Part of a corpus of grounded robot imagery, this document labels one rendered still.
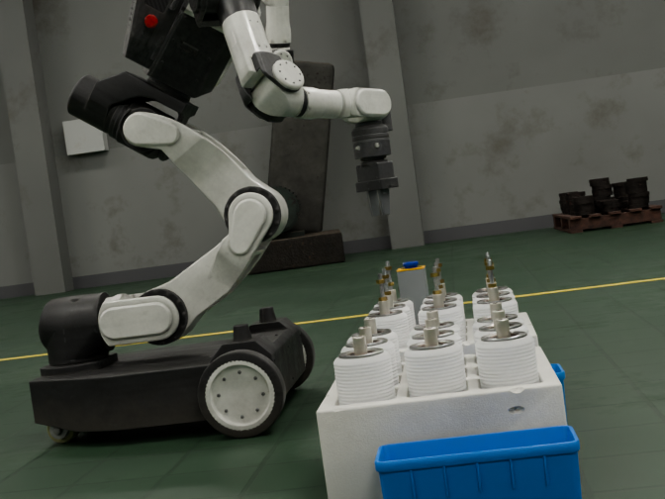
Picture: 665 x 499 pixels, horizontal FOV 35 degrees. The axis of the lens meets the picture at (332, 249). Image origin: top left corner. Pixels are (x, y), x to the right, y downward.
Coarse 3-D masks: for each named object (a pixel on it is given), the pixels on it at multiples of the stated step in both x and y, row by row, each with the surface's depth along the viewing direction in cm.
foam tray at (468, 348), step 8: (472, 320) 252; (528, 320) 239; (472, 328) 238; (528, 328) 226; (472, 336) 226; (536, 336) 215; (464, 344) 218; (472, 344) 217; (536, 344) 215; (400, 352) 219; (464, 352) 217; (472, 352) 217
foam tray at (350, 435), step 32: (544, 384) 164; (320, 416) 167; (352, 416) 167; (384, 416) 166; (416, 416) 166; (448, 416) 165; (480, 416) 164; (512, 416) 164; (544, 416) 163; (352, 448) 167; (352, 480) 167
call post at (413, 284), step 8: (400, 272) 263; (408, 272) 263; (416, 272) 263; (424, 272) 262; (400, 280) 263; (408, 280) 263; (416, 280) 263; (424, 280) 263; (400, 288) 263; (408, 288) 263; (416, 288) 263; (424, 288) 263; (400, 296) 264; (408, 296) 263; (416, 296) 263; (424, 296) 263; (416, 304) 263; (416, 312) 263; (416, 320) 263
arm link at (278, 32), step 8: (272, 8) 293; (280, 8) 293; (288, 8) 295; (272, 16) 294; (280, 16) 294; (288, 16) 296; (272, 24) 294; (280, 24) 294; (288, 24) 296; (272, 32) 295; (280, 32) 295; (288, 32) 296; (272, 40) 295; (280, 40) 295; (288, 40) 297; (272, 48) 297; (280, 48) 296; (288, 48) 297
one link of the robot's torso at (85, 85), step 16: (80, 80) 263; (96, 80) 265; (112, 80) 260; (128, 80) 260; (144, 80) 263; (80, 96) 262; (96, 96) 261; (112, 96) 260; (128, 96) 260; (144, 96) 260; (160, 96) 259; (176, 96) 260; (80, 112) 264; (96, 112) 262; (112, 112) 262; (192, 112) 268; (96, 128) 267; (112, 128) 262
